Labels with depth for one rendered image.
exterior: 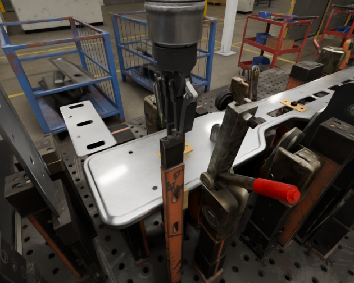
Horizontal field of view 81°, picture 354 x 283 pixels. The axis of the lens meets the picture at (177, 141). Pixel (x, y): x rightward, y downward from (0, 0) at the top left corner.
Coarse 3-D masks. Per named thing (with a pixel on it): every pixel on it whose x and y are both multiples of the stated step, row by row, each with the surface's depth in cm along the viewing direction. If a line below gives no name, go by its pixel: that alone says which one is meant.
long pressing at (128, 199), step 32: (288, 96) 75; (192, 128) 60; (256, 128) 60; (96, 160) 49; (128, 160) 49; (160, 160) 49; (192, 160) 49; (96, 192) 42; (128, 192) 42; (160, 192) 42; (192, 192) 43; (128, 224) 37
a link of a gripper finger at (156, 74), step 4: (156, 72) 42; (156, 76) 42; (156, 80) 43; (160, 80) 42; (160, 84) 42; (160, 88) 43; (160, 92) 43; (160, 96) 44; (164, 96) 44; (160, 100) 44; (164, 100) 44; (160, 104) 45; (164, 104) 45; (160, 108) 46; (164, 108) 46; (164, 112) 46; (164, 116) 46
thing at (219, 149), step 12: (228, 96) 28; (228, 108) 26; (240, 108) 26; (252, 108) 26; (228, 120) 27; (240, 120) 26; (252, 120) 26; (228, 132) 28; (240, 132) 29; (216, 144) 31; (228, 144) 29; (240, 144) 31; (216, 156) 32; (228, 156) 32; (216, 168) 33; (228, 168) 35
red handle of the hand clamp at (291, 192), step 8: (224, 176) 34; (232, 176) 33; (240, 176) 32; (232, 184) 33; (240, 184) 31; (248, 184) 29; (256, 184) 28; (264, 184) 27; (272, 184) 26; (280, 184) 25; (288, 184) 25; (256, 192) 28; (264, 192) 27; (272, 192) 26; (280, 192) 25; (288, 192) 24; (296, 192) 24; (288, 200) 24; (296, 200) 24
